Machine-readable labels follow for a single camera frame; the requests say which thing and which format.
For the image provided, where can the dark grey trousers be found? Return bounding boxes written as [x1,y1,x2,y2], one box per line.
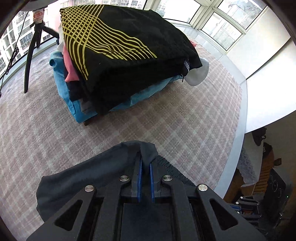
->
[36,141,194,221]

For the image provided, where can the white lace cloth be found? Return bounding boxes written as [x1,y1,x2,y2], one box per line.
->
[237,133,263,187]

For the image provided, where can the pink plaid table cloth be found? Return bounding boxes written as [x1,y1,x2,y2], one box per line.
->
[1,45,242,240]

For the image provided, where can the light blue garment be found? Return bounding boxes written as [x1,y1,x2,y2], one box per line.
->
[49,50,182,123]

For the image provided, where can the pink garment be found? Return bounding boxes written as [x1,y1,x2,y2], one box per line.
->
[63,45,79,82]

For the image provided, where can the black garment with yellow stripes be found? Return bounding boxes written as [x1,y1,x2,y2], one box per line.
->
[60,4,202,115]

